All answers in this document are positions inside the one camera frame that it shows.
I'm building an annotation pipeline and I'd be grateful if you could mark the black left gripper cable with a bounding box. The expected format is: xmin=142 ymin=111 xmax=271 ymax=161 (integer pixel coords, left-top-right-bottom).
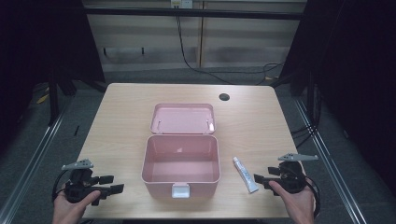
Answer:
xmin=50 ymin=169 xmax=70 ymax=203

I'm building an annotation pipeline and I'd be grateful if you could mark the metal floor rail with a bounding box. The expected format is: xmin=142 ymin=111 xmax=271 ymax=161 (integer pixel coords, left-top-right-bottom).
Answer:
xmin=293 ymin=98 xmax=368 ymax=224
xmin=0 ymin=104 xmax=71 ymax=224

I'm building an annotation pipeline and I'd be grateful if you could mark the person's left hand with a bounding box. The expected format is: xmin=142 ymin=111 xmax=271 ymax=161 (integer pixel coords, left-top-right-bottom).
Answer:
xmin=52 ymin=189 xmax=102 ymax=224

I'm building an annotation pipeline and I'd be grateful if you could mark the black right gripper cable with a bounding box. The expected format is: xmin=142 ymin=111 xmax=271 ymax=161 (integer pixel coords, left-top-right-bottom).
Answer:
xmin=304 ymin=178 xmax=322 ymax=219

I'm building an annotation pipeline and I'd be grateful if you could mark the long black wall cable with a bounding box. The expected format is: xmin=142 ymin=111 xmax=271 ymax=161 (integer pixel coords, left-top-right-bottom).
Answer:
xmin=175 ymin=14 xmax=285 ymax=86

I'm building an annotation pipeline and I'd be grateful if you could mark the white ointment tube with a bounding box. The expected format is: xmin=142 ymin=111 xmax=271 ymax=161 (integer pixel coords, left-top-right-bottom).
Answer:
xmin=232 ymin=156 xmax=260 ymax=194

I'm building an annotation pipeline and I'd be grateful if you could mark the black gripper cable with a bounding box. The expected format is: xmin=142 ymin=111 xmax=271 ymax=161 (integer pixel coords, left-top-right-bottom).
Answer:
xmin=304 ymin=178 xmax=322 ymax=219
xmin=50 ymin=169 xmax=70 ymax=203

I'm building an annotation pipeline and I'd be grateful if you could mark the white wall socket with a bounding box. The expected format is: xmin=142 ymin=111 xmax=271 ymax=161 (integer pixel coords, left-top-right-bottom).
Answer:
xmin=170 ymin=0 xmax=194 ymax=9

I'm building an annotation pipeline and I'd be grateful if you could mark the pink plastic box with lid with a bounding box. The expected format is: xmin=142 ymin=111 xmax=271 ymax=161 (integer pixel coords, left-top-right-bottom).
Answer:
xmin=141 ymin=103 xmax=221 ymax=200

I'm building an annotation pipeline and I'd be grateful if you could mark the black metal stand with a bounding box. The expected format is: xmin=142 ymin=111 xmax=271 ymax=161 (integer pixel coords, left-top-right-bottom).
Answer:
xmin=47 ymin=70 xmax=78 ymax=127

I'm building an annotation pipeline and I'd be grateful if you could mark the black horizontal metal bar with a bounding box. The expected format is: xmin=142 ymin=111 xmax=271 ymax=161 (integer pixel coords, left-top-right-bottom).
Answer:
xmin=83 ymin=7 xmax=305 ymax=21

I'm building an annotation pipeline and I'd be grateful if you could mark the black curtain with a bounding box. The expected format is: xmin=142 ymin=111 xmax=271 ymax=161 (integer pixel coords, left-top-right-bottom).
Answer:
xmin=0 ymin=0 xmax=106 ymax=150
xmin=278 ymin=0 xmax=396 ymax=188

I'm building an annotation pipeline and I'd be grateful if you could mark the black floor cable bundle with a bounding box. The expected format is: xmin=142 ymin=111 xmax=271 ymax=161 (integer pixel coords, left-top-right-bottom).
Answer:
xmin=290 ymin=122 xmax=319 ymax=149

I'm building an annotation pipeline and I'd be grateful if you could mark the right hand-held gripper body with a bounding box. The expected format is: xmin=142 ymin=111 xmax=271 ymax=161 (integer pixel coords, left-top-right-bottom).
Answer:
xmin=270 ymin=152 xmax=319 ymax=195

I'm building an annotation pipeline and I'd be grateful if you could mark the person's right hand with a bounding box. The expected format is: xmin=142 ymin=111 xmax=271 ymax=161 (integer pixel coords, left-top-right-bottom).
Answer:
xmin=268 ymin=178 xmax=317 ymax=224

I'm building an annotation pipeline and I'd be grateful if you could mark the yellow floor object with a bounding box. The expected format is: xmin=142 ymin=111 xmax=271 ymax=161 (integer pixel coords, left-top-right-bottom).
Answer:
xmin=35 ymin=92 xmax=50 ymax=105

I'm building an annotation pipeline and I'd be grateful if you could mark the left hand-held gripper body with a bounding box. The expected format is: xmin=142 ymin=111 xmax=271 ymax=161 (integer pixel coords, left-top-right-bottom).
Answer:
xmin=61 ymin=159 xmax=110 ymax=206

